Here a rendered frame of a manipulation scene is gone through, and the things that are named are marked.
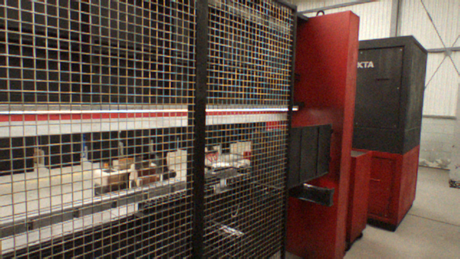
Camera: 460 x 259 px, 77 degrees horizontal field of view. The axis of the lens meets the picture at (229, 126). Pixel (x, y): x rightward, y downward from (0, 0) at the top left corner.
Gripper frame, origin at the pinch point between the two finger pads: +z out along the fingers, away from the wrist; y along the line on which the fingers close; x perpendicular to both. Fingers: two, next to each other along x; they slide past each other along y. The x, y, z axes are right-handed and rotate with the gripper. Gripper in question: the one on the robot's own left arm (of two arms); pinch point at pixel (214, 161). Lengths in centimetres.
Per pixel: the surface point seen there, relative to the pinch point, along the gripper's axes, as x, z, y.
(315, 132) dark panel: -68, 5, 51
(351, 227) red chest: -30, 98, 127
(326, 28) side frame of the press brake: -100, -80, 84
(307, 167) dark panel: -56, 29, 40
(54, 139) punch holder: -28, -19, -122
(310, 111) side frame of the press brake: -55, -20, 85
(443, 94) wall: -110, -36, 690
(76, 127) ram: -30, -23, -113
